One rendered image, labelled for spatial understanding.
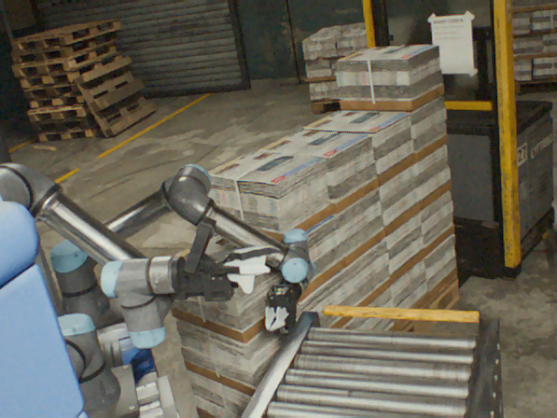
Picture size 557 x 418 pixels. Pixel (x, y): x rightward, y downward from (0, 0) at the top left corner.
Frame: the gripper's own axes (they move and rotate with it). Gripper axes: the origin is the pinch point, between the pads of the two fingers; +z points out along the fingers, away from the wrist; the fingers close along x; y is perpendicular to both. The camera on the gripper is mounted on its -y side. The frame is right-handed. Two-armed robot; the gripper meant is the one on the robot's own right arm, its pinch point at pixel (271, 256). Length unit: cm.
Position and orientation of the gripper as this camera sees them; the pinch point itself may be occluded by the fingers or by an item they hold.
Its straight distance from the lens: 129.1
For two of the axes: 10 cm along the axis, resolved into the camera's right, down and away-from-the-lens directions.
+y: 1.4, 9.6, 2.3
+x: -1.7, 2.5, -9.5
